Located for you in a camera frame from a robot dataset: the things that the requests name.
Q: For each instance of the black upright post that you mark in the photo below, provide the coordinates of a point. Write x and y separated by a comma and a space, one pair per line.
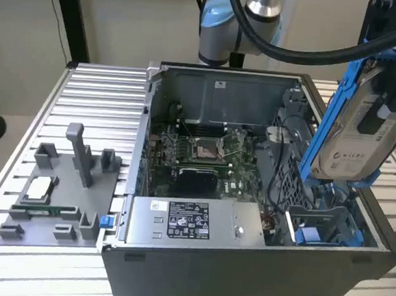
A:
71, 14

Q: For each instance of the grey parts rack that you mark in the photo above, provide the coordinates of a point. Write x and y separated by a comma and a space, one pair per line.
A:
60, 192

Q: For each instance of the hard disk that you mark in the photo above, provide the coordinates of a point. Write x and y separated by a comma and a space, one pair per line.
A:
348, 156

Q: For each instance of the silver CPU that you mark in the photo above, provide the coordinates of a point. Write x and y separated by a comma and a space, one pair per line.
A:
38, 188

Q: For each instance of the grey metal disk bay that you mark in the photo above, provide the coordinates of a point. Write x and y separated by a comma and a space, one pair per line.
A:
294, 183

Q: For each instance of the black cooler block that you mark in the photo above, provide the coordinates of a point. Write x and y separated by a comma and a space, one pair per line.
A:
197, 181

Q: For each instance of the green motherboard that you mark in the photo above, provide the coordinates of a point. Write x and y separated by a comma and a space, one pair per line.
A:
240, 178

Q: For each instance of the green RAM stick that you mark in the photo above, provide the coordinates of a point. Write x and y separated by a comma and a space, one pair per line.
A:
42, 208

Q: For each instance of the silver power supply unit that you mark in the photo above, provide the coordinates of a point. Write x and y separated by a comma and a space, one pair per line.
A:
144, 226

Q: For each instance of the CPU socket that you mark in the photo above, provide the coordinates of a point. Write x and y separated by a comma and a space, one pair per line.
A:
204, 150

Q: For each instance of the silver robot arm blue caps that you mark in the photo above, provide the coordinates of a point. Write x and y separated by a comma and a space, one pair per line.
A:
217, 36

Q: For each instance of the dark grey PC case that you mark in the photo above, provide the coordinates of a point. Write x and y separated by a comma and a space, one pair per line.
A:
208, 275

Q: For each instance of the blue case latch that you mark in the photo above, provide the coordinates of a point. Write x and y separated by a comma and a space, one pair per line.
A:
106, 222

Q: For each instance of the blue empty disk carrier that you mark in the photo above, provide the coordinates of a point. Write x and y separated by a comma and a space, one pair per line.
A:
306, 237

